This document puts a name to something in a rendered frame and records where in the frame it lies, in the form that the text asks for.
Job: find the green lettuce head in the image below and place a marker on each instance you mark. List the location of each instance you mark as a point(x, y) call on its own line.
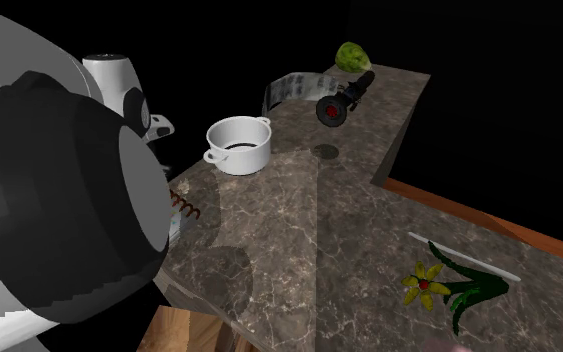
point(351, 57)

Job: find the yellow flower with green stem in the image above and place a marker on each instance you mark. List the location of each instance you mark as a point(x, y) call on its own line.
point(476, 285)

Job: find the grey printed curved sheet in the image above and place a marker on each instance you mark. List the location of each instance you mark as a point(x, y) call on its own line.
point(290, 88)

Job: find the black power tool red disc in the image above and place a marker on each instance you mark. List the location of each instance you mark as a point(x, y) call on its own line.
point(332, 111)

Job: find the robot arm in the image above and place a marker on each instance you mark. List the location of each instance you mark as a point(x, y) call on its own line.
point(42, 195)

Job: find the notebook with brown spiral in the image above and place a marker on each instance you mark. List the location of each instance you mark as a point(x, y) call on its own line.
point(183, 222)

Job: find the thin white stick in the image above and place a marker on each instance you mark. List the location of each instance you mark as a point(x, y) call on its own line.
point(486, 265)

